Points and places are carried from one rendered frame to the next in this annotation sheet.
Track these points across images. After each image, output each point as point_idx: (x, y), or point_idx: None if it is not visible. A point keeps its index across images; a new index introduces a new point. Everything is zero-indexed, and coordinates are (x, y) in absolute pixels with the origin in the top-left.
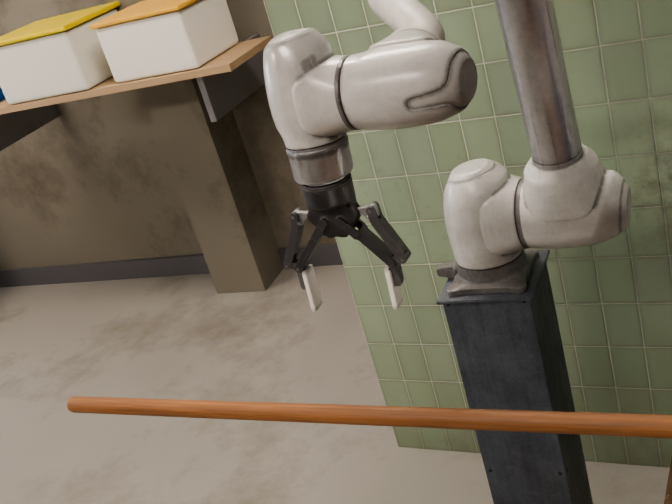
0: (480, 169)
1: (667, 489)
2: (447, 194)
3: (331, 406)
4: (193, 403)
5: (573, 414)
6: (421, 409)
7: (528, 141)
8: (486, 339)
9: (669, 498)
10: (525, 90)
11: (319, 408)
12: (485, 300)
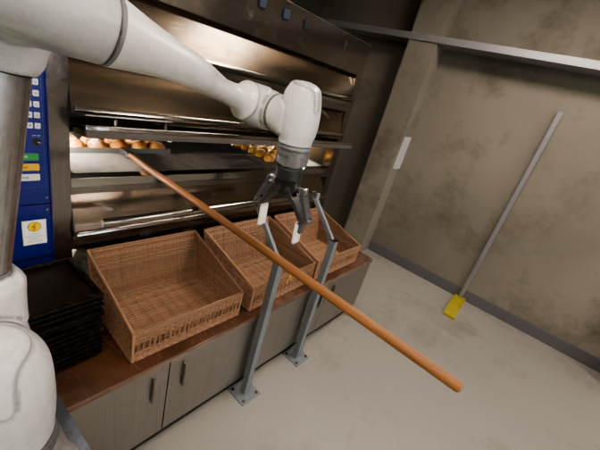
0: (4, 325)
1: (68, 406)
2: (37, 369)
3: (295, 268)
4: (363, 314)
5: (226, 219)
6: (264, 245)
7: (1, 255)
8: None
9: (76, 401)
10: (20, 187)
11: (301, 270)
12: (70, 417)
